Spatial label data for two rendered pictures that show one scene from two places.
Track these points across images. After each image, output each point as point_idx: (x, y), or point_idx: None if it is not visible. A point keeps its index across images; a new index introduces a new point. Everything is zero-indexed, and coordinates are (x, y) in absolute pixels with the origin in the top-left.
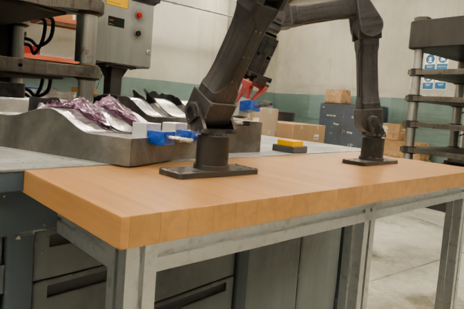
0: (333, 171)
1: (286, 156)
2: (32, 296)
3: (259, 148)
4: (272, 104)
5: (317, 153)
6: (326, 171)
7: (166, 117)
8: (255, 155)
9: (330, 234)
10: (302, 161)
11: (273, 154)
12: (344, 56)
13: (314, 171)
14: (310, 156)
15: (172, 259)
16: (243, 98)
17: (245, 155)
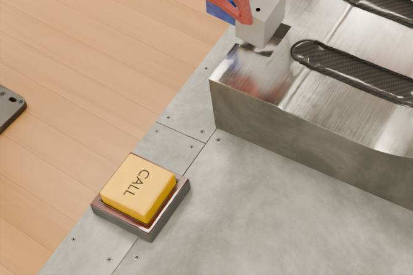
0: None
1: (147, 104)
2: None
3: (215, 121)
4: None
5: (59, 245)
6: None
7: None
8: (212, 59)
9: None
10: (114, 67)
11: (180, 111)
12: None
13: None
14: (91, 148)
15: None
16: None
17: (232, 43)
